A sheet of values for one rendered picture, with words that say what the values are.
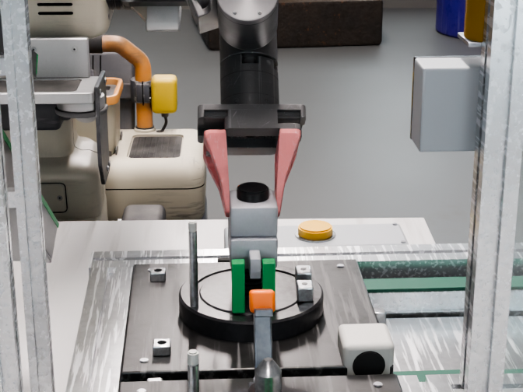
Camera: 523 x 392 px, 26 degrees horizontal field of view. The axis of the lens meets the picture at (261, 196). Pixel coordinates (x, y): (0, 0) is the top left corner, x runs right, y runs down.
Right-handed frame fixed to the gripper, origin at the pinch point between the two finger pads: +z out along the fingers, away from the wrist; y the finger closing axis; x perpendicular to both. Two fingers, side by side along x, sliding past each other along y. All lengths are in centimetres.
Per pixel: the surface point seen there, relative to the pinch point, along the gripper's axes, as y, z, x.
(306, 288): 5.0, 7.4, 2.4
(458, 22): 161, -296, 504
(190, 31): -3, -307, 538
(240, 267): -1.4, 6.3, -1.1
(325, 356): 6.1, 14.5, -0.9
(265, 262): 1.0, 5.8, -1.3
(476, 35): 16.5, -6.2, -22.5
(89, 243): -20, -12, 49
